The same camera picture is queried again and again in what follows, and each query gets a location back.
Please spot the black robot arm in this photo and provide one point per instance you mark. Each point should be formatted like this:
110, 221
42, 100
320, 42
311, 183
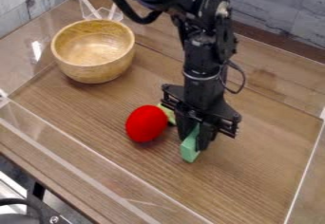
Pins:
204, 22

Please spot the red plush strawberry toy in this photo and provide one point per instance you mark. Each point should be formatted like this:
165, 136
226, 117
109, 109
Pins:
147, 121

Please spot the brown wooden bowl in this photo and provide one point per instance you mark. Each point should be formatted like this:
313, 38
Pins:
94, 50

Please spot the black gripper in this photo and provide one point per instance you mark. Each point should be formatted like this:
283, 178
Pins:
218, 117

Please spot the green rectangular block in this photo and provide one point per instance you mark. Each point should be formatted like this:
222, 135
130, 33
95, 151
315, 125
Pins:
189, 151

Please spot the black device with logo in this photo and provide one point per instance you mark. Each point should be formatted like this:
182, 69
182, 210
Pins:
43, 212

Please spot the black table leg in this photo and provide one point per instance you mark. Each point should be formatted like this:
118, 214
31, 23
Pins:
39, 191

